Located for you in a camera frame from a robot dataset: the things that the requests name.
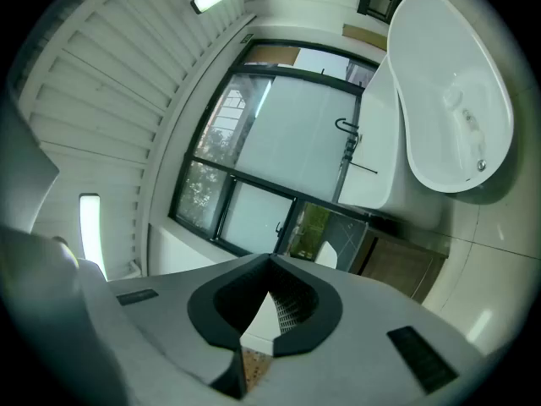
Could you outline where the dark vanity cabinet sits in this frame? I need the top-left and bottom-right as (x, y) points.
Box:
(358, 226), (447, 304)

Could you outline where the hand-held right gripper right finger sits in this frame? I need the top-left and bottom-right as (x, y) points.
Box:
(261, 254), (485, 406)

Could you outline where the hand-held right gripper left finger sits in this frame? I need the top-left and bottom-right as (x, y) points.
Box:
(107, 253), (271, 400)

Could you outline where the white rectangular bathtub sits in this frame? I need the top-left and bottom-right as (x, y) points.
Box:
(337, 52), (443, 231)

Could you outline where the black tub faucet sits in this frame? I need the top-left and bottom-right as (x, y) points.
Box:
(335, 118), (379, 173)

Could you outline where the black framed window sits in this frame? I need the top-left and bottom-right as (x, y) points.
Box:
(168, 39), (381, 258)

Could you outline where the white oval bathtub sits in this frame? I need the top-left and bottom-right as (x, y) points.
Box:
(386, 0), (516, 194)

